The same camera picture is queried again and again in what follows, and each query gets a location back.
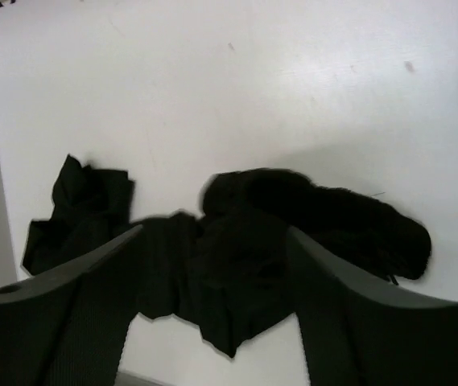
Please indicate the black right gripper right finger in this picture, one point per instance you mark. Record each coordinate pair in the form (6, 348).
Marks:
(357, 329)

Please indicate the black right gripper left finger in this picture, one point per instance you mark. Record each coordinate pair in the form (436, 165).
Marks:
(68, 325)

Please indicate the black trousers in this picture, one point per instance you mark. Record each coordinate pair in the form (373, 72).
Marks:
(225, 271)

